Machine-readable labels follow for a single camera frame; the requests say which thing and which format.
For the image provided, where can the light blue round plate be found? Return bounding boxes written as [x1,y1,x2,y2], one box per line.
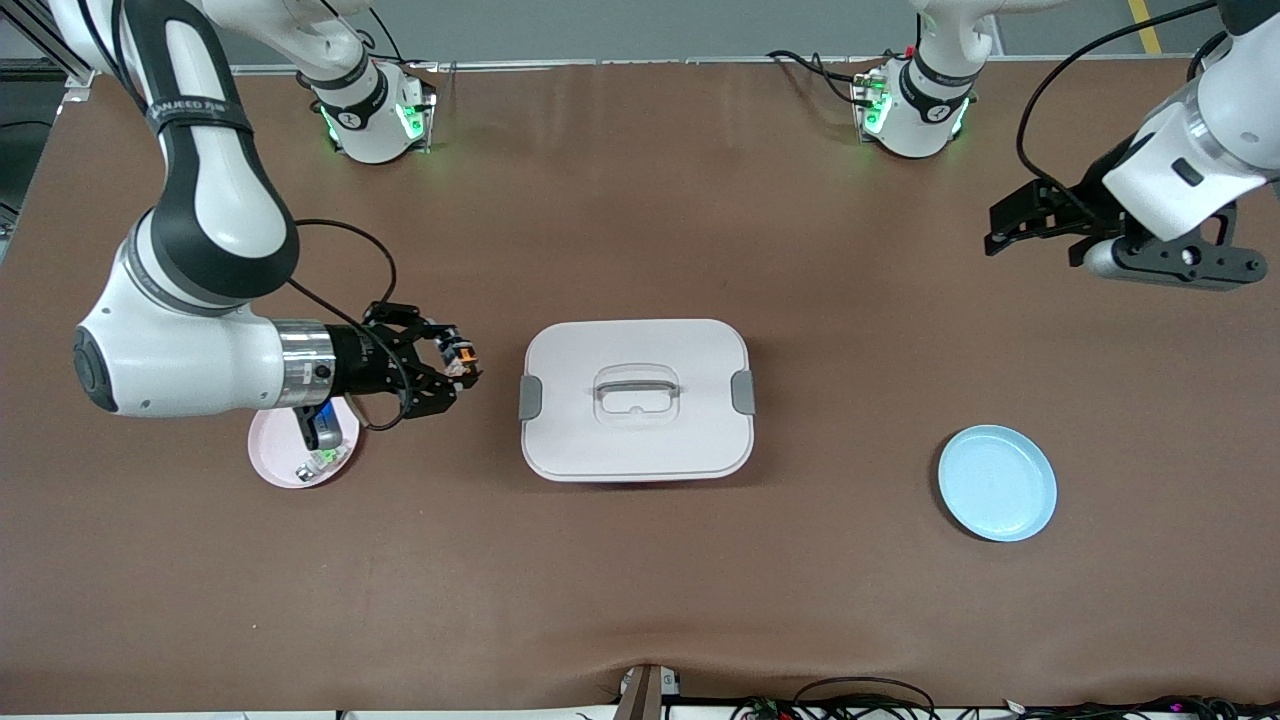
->
[937,424,1059,544]

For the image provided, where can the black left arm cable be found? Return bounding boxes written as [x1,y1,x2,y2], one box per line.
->
[1016,0,1223,201]

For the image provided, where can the black base power cables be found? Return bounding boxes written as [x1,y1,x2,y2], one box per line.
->
[340,8,441,73]
[766,48,881,106]

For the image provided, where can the aluminium corner frame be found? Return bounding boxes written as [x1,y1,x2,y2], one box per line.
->
[0,0,96,101]

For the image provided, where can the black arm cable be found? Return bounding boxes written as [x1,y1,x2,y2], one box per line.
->
[285,218,413,433]
[1016,0,1223,201]

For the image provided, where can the looped black cable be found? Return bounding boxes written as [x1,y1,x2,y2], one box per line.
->
[793,676,937,720]

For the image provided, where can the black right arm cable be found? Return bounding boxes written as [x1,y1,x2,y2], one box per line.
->
[285,218,413,433]

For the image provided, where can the green and clear switch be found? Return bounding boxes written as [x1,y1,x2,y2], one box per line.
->
[294,447,353,485]

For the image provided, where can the brown camera mount post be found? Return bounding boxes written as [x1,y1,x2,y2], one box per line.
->
[613,663,683,720]

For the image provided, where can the white lidded storage box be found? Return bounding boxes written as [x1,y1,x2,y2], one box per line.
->
[518,318,758,484]

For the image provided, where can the orange and black switch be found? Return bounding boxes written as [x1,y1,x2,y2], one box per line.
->
[438,335,482,380]

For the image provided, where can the pink round plate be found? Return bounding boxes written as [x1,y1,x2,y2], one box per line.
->
[247,400,362,490]

